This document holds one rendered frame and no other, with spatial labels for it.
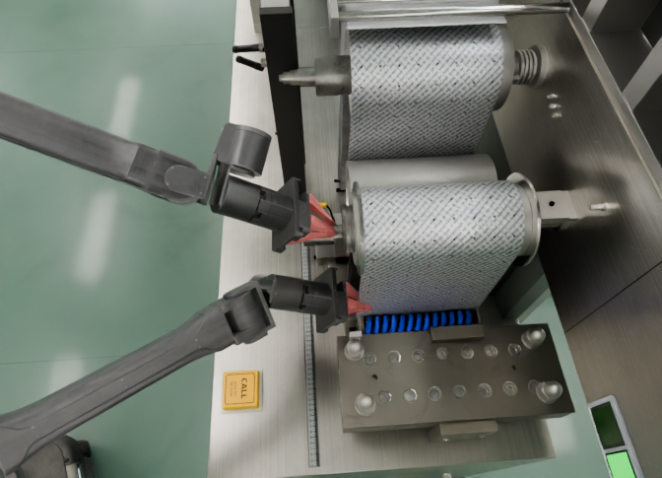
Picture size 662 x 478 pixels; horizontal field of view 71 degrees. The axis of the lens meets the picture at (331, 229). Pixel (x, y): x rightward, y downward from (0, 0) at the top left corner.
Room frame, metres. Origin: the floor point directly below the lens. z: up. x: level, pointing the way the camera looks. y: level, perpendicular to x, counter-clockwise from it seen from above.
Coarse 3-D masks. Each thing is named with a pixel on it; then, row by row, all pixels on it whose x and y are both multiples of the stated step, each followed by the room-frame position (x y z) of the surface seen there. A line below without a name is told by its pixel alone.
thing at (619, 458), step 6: (612, 456) 0.06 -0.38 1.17; (618, 456) 0.06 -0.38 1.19; (624, 456) 0.05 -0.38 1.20; (612, 462) 0.05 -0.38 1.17; (618, 462) 0.05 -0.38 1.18; (624, 462) 0.05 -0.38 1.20; (612, 468) 0.04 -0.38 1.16; (618, 468) 0.04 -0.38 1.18; (624, 468) 0.04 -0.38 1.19; (630, 468) 0.04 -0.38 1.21; (618, 474) 0.04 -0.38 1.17; (624, 474) 0.03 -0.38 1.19; (630, 474) 0.03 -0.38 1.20
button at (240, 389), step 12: (228, 372) 0.23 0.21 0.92; (240, 372) 0.23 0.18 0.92; (252, 372) 0.23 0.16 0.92; (228, 384) 0.21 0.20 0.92; (240, 384) 0.21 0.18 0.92; (252, 384) 0.21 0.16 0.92; (228, 396) 0.18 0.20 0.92; (240, 396) 0.18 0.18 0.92; (252, 396) 0.18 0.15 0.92; (228, 408) 0.16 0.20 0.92; (240, 408) 0.16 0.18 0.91
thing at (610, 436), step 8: (600, 408) 0.12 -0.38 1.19; (608, 408) 0.11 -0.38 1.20; (600, 416) 0.11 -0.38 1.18; (608, 416) 0.10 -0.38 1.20; (600, 424) 0.10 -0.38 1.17; (608, 424) 0.10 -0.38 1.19; (616, 424) 0.09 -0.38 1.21; (600, 432) 0.09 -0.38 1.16; (608, 432) 0.09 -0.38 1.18; (616, 432) 0.08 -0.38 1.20; (608, 440) 0.08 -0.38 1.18; (616, 440) 0.07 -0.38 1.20
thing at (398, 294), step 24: (360, 288) 0.31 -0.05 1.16; (384, 288) 0.31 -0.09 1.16; (408, 288) 0.32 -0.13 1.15; (432, 288) 0.32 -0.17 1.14; (456, 288) 0.32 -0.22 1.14; (480, 288) 0.32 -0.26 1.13; (360, 312) 0.31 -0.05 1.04; (384, 312) 0.31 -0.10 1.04; (408, 312) 0.32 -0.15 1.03; (432, 312) 0.32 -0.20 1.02
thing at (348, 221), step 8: (344, 208) 0.39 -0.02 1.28; (352, 208) 0.39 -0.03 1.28; (344, 216) 0.37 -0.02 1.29; (352, 216) 0.37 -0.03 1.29; (344, 224) 0.36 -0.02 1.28; (352, 224) 0.36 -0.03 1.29; (344, 232) 0.36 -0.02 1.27; (352, 232) 0.35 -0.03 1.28; (344, 240) 0.35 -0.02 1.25; (352, 240) 0.34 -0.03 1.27; (344, 248) 0.35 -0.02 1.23; (352, 248) 0.34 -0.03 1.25
